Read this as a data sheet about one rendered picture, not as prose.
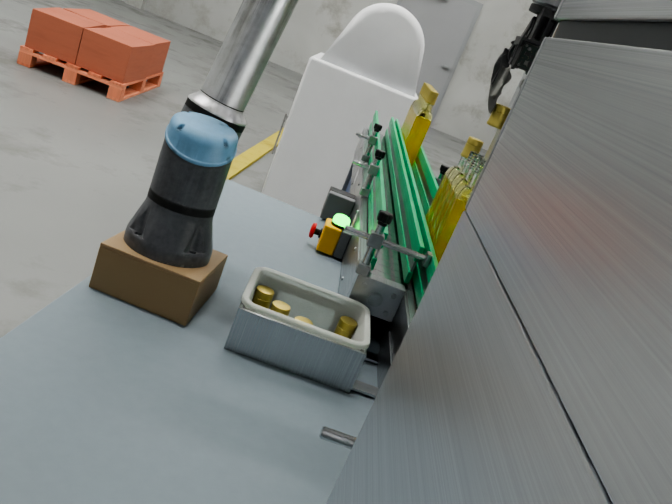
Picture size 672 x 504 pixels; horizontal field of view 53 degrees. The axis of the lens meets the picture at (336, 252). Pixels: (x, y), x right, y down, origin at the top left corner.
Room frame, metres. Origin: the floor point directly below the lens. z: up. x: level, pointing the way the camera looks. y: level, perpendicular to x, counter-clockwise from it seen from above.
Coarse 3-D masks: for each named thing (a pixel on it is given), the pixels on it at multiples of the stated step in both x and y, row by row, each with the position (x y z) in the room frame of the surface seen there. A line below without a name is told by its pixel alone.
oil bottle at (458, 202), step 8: (456, 192) 1.29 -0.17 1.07; (464, 192) 1.27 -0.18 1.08; (456, 200) 1.27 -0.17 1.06; (464, 200) 1.26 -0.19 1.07; (448, 208) 1.30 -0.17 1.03; (456, 208) 1.26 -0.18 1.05; (464, 208) 1.26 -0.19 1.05; (448, 216) 1.27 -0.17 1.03; (456, 216) 1.26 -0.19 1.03; (440, 224) 1.30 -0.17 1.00; (448, 224) 1.26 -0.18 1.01; (456, 224) 1.26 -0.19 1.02; (440, 232) 1.27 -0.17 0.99; (448, 232) 1.26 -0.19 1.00; (440, 240) 1.26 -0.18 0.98; (448, 240) 1.26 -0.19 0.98; (440, 248) 1.26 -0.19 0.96; (440, 256) 1.26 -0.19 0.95
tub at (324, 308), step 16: (256, 272) 1.09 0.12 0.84; (272, 272) 1.13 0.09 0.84; (272, 288) 1.13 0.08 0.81; (288, 288) 1.13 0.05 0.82; (304, 288) 1.13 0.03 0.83; (320, 288) 1.14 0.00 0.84; (256, 304) 0.98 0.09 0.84; (288, 304) 1.13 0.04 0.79; (304, 304) 1.13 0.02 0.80; (320, 304) 1.13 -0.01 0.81; (336, 304) 1.14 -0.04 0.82; (352, 304) 1.14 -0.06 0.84; (288, 320) 0.97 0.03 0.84; (320, 320) 1.13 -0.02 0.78; (336, 320) 1.14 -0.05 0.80; (368, 320) 1.09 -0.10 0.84; (320, 336) 0.98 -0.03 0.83; (336, 336) 0.98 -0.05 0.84; (352, 336) 1.10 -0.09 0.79; (368, 336) 1.02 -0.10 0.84
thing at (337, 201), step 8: (328, 192) 1.91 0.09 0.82; (336, 192) 1.87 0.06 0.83; (344, 192) 1.91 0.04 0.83; (328, 200) 1.84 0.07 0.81; (336, 200) 1.84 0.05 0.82; (344, 200) 1.85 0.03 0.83; (352, 200) 1.85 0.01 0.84; (328, 208) 1.84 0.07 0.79; (336, 208) 1.84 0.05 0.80; (344, 208) 1.85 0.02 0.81; (352, 208) 1.85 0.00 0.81; (320, 216) 1.84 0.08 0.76; (328, 216) 1.84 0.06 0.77
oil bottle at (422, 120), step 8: (432, 96) 2.41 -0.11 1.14; (432, 104) 2.42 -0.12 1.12; (424, 112) 2.41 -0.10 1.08; (416, 120) 2.40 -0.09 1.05; (424, 120) 2.40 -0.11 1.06; (416, 128) 2.40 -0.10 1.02; (424, 128) 2.40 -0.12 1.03; (408, 136) 2.40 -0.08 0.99; (416, 136) 2.40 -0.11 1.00; (424, 136) 2.41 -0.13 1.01; (408, 144) 2.40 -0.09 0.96; (416, 144) 2.40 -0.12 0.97; (408, 152) 2.40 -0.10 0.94; (416, 152) 2.40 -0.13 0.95
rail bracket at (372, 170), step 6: (378, 150) 1.77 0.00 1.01; (378, 156) 1.76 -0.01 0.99; (384, 156) 1.77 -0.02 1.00; (354, 162) 1.77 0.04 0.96; (360, 162) 1.77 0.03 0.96; (378, 162) 1.77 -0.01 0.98; (366, 168) 1.77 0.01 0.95; (372, 168) 1.77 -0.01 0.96; (378, 168) 1.77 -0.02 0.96; (372, 174) 1.77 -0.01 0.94; (366, 180) 1.77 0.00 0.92; (366, 186) 1.77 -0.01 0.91; (360, 192) 1.76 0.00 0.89; (366, 192) 1.77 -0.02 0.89
